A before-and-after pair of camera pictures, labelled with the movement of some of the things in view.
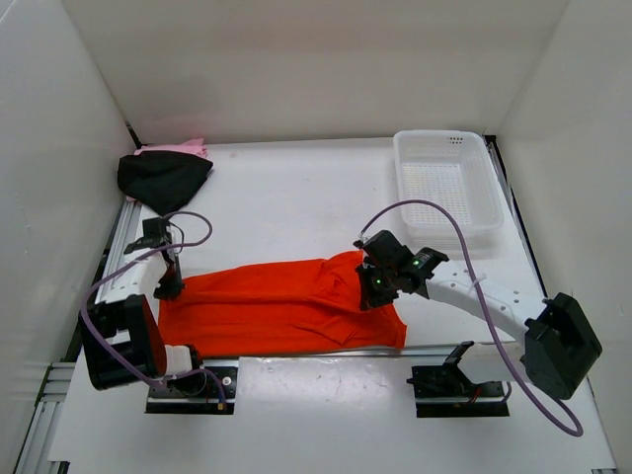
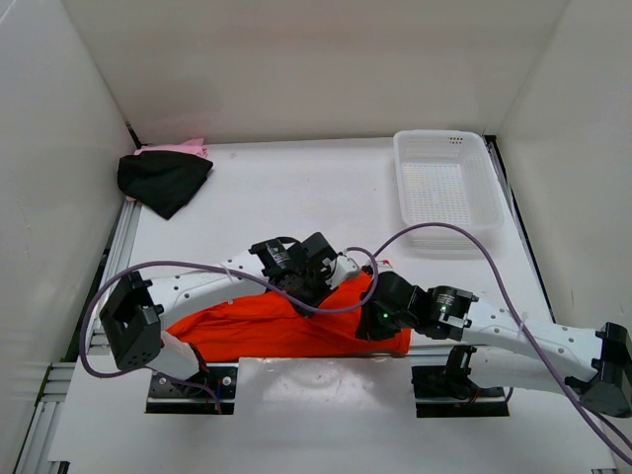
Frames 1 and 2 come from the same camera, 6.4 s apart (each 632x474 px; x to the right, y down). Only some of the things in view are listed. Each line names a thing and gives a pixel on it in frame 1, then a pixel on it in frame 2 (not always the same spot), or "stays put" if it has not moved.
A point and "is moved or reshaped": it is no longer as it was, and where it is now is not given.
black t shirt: [163, 180] stays put
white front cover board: [314, 413] stays put
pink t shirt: [195, 147] stays put
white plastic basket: [454, 169] stays put
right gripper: [371, 284] → [373, 321]
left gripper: [168, 287] → [306, 294]
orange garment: [288, 303] is moved or reshaped
